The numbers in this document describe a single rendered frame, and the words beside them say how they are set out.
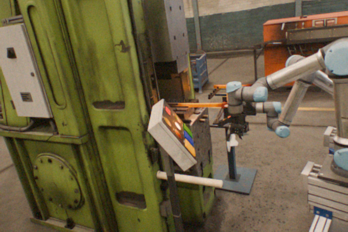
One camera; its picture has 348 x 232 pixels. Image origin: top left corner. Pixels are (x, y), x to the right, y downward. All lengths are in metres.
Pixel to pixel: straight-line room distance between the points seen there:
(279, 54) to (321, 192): 3.86
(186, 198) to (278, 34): 3.70
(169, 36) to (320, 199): 1.24
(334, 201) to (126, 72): 1.30
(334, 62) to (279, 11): 8.07
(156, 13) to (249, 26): 7.73
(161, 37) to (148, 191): 1.05
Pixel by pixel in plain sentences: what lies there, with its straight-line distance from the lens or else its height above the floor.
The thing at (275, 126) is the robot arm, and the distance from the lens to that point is 1.74.
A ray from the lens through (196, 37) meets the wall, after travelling 9.82.
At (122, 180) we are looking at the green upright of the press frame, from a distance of 2.10.
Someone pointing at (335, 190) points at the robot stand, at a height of 0.71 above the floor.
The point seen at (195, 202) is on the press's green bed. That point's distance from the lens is 2.22.
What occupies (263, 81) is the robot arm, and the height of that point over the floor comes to 1.27.
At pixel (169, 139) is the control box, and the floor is 1.10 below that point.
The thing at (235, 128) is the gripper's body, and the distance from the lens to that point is 1.39.
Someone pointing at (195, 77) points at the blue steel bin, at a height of 0.32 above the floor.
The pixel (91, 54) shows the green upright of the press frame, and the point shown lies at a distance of 1.80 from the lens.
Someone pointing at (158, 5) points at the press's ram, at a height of 1.71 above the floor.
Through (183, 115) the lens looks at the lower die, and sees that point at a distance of 1.87.
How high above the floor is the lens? 1.65
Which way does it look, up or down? 18 degrees down
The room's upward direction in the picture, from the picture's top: 9 degrees counter-clockwise
